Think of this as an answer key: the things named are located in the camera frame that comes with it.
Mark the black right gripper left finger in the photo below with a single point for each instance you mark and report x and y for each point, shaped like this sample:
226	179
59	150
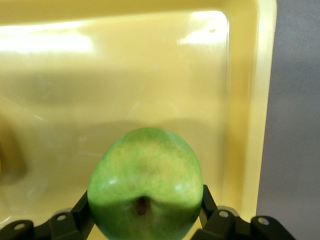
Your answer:
60	225

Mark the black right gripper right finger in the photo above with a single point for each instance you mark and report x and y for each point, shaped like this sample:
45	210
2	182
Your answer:
225	225

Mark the green apple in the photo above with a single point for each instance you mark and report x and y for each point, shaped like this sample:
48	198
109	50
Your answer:
145	180

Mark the yellow plastic tray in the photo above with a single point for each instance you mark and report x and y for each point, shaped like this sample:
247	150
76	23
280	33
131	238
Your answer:
125	87

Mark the brown table mat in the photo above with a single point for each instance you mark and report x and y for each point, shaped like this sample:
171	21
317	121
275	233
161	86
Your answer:
295	100

